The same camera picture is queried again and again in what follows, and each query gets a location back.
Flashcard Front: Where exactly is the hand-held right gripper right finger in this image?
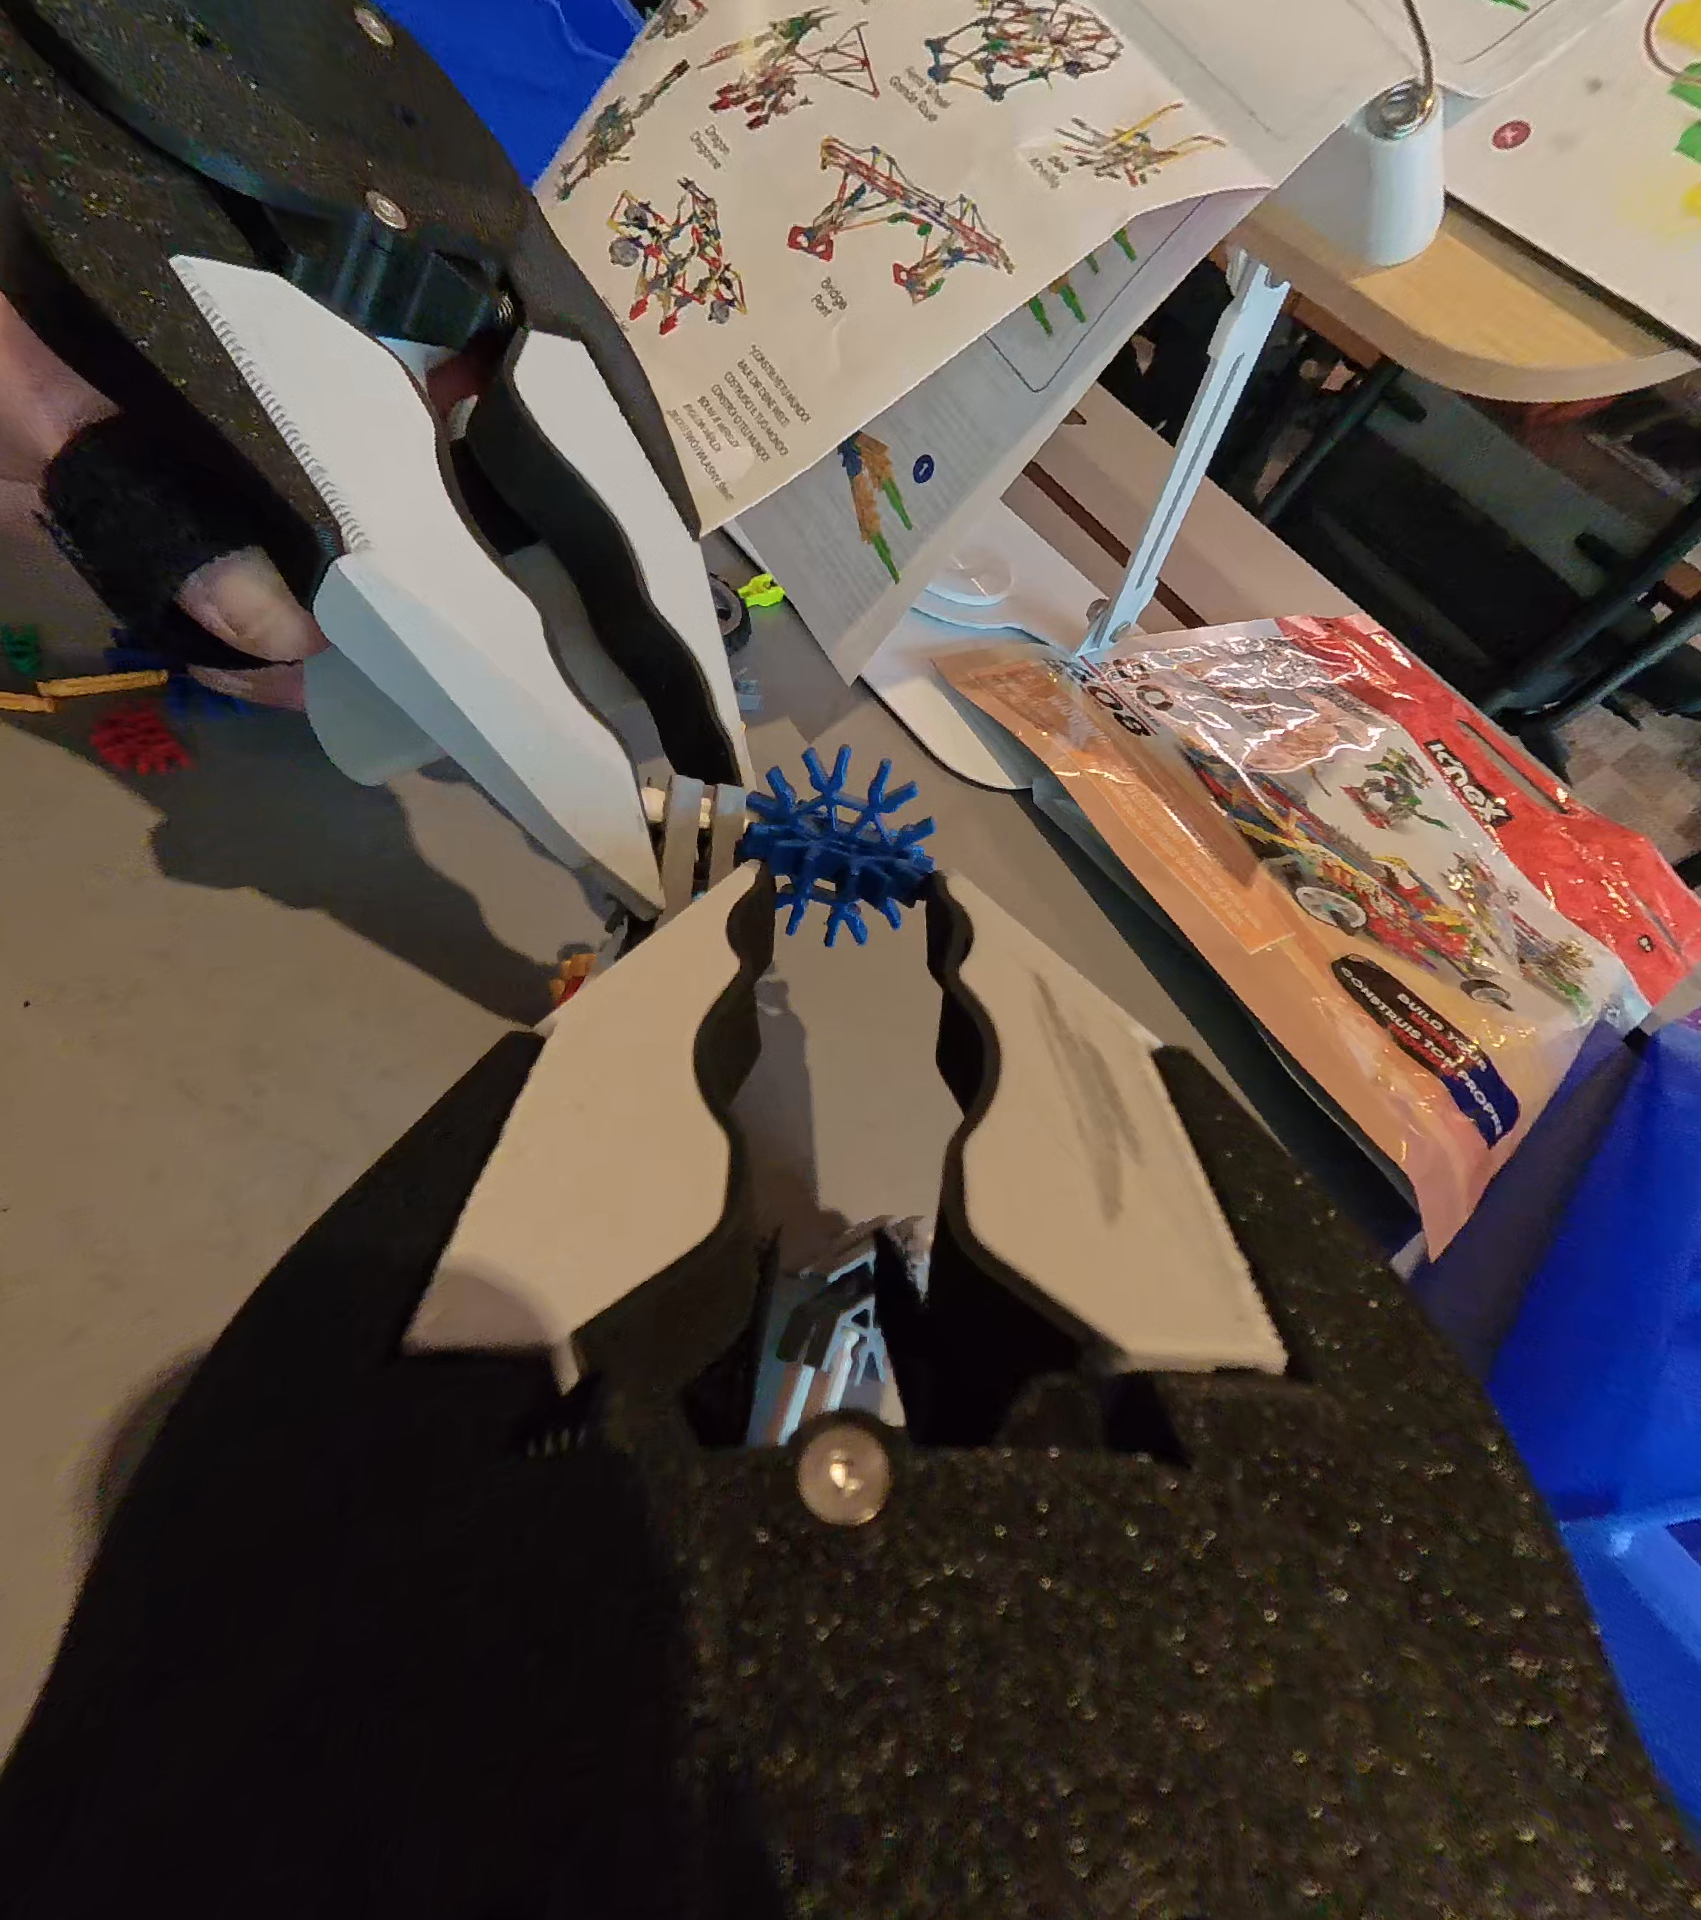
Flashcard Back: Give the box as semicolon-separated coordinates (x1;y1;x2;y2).
924;873;1293;1448

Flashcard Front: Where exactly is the blue plastic bin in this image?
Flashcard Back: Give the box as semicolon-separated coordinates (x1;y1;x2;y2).
371;0;642;189
1405;943;1701;1920

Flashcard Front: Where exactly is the printed toy set bag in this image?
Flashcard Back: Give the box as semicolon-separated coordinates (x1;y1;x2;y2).
932;612;1701;1259

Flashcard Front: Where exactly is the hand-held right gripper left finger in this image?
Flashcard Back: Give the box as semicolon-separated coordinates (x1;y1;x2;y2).
400;864;781;1448

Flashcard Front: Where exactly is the blue snowflake toy connector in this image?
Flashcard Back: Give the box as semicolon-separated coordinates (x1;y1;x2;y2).
106;635;252;720
737;743;937;950

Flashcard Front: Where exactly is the white book stand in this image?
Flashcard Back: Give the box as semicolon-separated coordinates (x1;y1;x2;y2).
864;65;1701;790

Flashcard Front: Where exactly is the toy instruction booklet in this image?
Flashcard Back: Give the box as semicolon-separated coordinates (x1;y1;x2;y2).
535;0;1701;683

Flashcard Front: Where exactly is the red snowflake toy connector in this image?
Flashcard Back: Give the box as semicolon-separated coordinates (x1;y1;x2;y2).
89;707;193;777

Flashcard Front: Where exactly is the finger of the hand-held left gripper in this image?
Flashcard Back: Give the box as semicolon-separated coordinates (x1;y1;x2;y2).
465;330;755;804
172;252;673;914

